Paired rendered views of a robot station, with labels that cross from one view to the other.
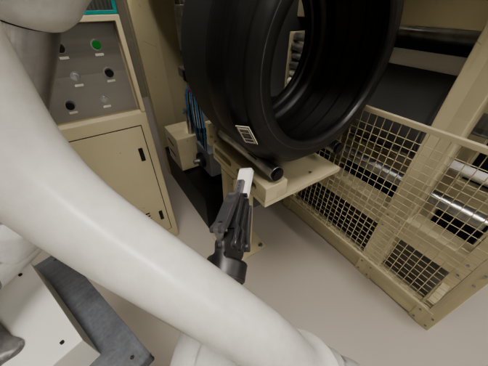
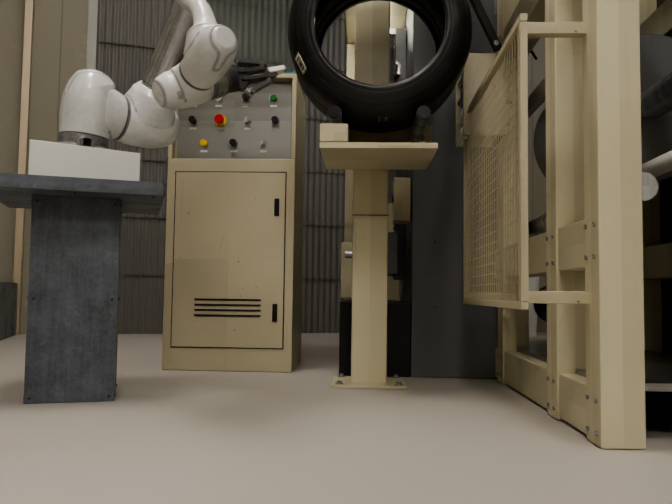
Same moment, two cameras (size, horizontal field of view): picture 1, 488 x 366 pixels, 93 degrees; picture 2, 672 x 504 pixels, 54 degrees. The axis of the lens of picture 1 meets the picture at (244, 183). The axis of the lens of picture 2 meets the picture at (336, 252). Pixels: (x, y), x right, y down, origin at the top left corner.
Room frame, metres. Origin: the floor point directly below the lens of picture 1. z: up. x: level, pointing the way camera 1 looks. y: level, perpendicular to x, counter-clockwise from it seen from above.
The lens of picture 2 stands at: (-1.09, -1.31, 0.33)
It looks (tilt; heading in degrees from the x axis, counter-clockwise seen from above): 4 degrees up; 36
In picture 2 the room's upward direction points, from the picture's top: 1 degrees clockwise
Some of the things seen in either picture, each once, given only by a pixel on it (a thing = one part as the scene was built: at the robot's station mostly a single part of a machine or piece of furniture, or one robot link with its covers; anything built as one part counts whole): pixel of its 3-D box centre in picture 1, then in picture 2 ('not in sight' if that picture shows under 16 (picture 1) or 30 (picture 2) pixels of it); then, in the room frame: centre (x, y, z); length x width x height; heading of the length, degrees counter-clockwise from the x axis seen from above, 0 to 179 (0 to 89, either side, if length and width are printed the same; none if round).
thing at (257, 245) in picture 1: (239, 241); (368, 380); (0.99, 0.03, 0.01); 0.27 x 0.27 x 0.02; 33
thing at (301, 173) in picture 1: (274, 161); (377, 156); (0.79, -0.12, 0.80); 0.37 x 0.36 x 0.02; 123
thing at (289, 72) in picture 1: (311, 70); (479, 101); (1.18, -0.32, 1.05); 0.20 x 0.15 x 0.30; 33
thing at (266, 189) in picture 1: (245, 165); (336, 145); (0.71, -0.01, 0.83); 0.36 x 0.09 x 0.06; 33
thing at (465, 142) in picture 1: (362, 191); (488, 189); (0.78, -0.52, 0.65); 0.90 x 0.02 x 0.70; 33
